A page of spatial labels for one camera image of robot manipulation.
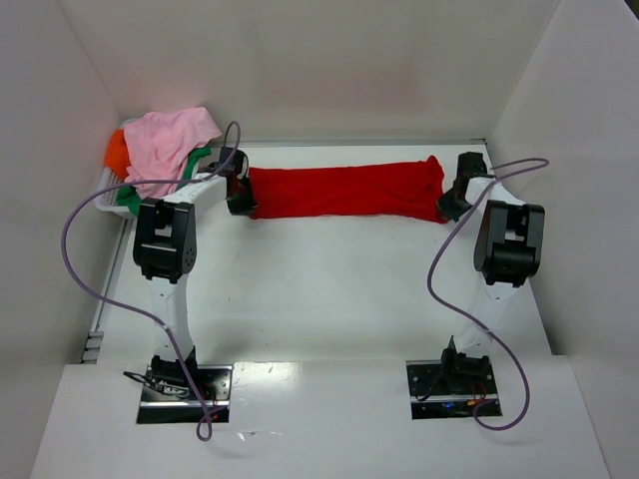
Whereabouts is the pink t shirt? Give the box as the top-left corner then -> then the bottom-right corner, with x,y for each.
123,107 -> 222,184

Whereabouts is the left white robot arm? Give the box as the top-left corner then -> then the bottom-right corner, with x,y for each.
133,161 -> 257,388

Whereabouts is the white plastic basket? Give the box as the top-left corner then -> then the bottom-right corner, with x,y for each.
94,120 -> 135,220

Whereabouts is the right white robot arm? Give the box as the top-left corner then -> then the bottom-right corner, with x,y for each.
437,174 -> 545,393

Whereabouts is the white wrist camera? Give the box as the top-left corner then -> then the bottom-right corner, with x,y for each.
456,152 -> 488,178
214,147 -> 250,180

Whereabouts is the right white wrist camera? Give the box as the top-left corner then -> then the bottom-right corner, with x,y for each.
456,152 -> 488,178

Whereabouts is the green t shirt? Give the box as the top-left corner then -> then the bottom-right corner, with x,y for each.
116,147 -> 212,217

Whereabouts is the red t shirt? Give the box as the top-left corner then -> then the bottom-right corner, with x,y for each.
250,156 -> 446,224

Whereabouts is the orange t shirt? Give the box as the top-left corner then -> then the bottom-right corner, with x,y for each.
104,129 -> 131,182

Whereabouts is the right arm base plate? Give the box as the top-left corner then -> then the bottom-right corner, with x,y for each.
405,360 -> 502,420

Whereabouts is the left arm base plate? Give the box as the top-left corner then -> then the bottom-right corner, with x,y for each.
136,363 -> 235,425

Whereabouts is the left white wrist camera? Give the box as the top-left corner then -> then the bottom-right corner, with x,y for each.
214,147 -> 250,180

